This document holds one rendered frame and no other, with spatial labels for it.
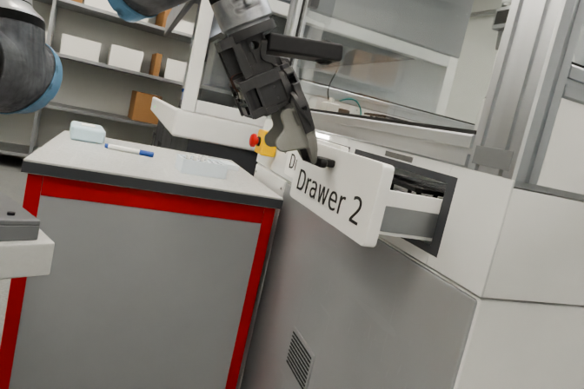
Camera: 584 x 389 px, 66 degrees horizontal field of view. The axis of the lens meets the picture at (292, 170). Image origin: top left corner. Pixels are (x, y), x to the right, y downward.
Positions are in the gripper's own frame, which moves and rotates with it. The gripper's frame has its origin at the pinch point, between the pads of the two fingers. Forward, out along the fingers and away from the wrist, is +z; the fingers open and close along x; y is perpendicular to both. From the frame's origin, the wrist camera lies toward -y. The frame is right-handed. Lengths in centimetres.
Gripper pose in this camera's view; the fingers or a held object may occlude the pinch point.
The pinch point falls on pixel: (310, 151)
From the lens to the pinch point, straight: 68.0
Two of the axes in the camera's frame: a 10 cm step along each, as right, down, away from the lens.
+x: 3.4, 1.8, -9.2
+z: 3.5, 8.9, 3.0
